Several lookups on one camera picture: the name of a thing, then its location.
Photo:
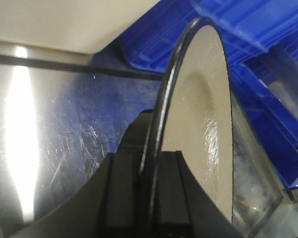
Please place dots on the cream plastic storage bin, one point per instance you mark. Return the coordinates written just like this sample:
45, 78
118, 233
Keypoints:
80, 26

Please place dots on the blue plastic crate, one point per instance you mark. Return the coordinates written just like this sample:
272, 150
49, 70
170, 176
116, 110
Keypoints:
248, 29

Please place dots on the beige plate black rim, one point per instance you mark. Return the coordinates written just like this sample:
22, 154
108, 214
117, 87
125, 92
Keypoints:
193, 115

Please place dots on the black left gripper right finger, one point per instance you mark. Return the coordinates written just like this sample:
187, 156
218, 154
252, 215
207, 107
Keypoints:
183, 209

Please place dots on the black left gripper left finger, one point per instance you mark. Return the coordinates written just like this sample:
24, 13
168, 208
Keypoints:
117, 215

